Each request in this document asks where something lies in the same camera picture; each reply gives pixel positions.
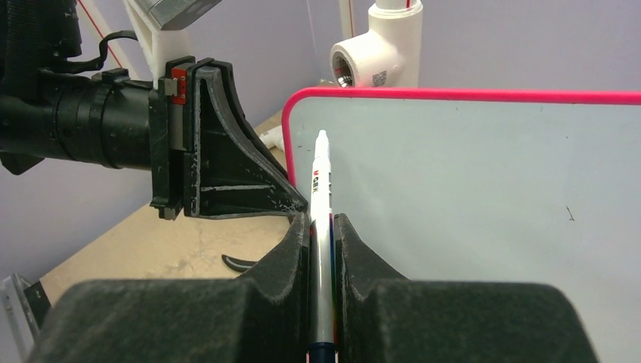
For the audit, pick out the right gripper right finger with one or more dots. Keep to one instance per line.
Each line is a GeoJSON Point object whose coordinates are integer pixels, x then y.
{"type": "Point", "coordinates": [386, 317]}

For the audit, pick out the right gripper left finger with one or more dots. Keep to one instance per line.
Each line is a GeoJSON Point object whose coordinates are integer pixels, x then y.
{"type": "Point", "coordinates": [260, 316]}

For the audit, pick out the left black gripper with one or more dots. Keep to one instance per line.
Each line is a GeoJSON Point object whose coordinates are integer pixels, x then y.
{"type": "Point", "coordinates": [206, 160]}

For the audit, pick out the white marker pen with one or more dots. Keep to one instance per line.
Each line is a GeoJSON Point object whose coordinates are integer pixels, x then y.
{"type": "Point", "coordinates": [322, 346]}

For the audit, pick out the red framed whiteboard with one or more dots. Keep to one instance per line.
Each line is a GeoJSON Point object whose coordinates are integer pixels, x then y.
{"type": "Point", "coordinates": [490, 185]}

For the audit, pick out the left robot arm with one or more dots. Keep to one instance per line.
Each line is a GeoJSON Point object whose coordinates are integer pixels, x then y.
{"type": "Point", "coordinates": [145, 102]}

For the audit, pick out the black pliers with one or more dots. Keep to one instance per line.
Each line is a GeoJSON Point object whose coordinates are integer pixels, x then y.
{"type": "Point", "coordinates": [237, 265]}

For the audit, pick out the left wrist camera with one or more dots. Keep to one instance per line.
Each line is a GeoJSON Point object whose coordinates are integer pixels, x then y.
{"type": "Point", "coordinates": [161, 29]}

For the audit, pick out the white pvc pipe frame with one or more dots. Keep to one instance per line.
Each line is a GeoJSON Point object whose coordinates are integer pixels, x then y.
{"type": "Point", "coordinates": [386, 56]}

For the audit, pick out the aluminium table frame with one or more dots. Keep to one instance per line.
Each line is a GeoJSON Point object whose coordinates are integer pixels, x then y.
{"type": "Point", "coordinates": [24, 306]}

